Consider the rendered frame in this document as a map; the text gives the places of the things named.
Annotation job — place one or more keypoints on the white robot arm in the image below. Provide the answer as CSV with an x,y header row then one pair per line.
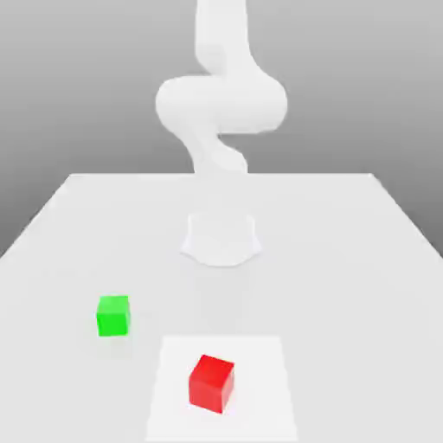
x,y
221,104

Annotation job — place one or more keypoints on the small green cube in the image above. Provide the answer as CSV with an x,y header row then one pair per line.
x,y
112,316

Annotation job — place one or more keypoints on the small red cube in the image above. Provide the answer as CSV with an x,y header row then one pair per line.
x,y
210,384

